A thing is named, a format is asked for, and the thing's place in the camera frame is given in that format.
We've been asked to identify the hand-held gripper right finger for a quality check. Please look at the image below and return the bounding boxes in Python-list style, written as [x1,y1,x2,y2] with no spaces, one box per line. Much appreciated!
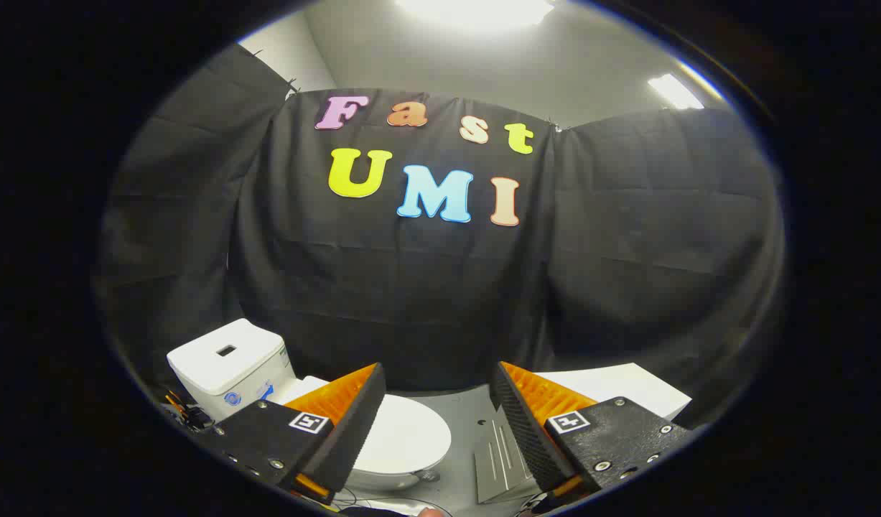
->
[489,361,692,496]

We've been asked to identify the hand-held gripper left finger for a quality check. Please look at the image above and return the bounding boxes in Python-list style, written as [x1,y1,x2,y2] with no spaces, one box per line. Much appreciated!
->
[214,363,387,503]

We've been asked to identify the white toilet lid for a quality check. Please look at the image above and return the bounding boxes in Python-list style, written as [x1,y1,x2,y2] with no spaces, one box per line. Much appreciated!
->
[279,376,452,475]

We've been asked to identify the white toilet tank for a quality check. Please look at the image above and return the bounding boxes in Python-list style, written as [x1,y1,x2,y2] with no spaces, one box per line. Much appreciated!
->
[167,319,297,423]

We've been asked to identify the white drawer cabinet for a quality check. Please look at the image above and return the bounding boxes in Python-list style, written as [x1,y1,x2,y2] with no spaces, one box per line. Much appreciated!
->
[475,363,692,503]

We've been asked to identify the black backdrop cloth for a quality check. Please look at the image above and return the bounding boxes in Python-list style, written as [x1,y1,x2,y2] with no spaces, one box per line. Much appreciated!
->
[95,43,786,432]

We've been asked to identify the orange and black device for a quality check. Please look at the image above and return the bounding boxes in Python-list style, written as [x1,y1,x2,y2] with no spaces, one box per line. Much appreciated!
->
[164,391,215,432]

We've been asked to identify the rectangular ceiling light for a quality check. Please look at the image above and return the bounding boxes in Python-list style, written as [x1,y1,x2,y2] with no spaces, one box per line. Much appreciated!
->
[648,73,705,110]

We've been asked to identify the large round ceiling light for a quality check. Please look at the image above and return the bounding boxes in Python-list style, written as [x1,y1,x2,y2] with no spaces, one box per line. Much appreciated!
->
[396,0,556,31]

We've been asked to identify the thin black cables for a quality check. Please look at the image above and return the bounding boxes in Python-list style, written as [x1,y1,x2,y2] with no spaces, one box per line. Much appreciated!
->
[332,487,455,517]

